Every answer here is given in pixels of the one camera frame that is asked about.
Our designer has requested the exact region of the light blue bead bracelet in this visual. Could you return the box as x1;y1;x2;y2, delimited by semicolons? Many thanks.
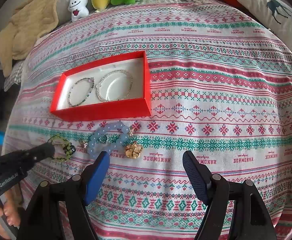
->
87;121;132;159

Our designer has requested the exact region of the green bead black cord bracelet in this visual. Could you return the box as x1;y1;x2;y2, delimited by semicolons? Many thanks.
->
47;134;77;162

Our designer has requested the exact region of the gold flower ring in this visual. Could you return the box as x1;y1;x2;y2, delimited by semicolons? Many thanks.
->
125;141;144;159

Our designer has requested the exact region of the multicolour seed bead bangle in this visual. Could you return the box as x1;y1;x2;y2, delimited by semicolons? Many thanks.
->
67;77;95;107

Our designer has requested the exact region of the small gold stud earring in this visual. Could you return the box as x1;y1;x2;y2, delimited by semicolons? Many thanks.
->
128;127;134;137

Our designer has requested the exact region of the left hand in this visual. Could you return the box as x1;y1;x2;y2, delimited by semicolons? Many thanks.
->
0;190;21;239

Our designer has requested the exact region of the red cardboard box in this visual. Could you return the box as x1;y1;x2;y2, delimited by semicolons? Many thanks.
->
50;50;151;122

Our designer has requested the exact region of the beige quilted blanket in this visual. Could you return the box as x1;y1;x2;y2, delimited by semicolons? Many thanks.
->
0;0;59;77

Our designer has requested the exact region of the white bunny plush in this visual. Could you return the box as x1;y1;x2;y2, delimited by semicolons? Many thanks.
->
68;0;89;22

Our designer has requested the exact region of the white deer print pillow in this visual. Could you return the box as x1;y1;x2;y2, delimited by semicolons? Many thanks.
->
237;0;292;52

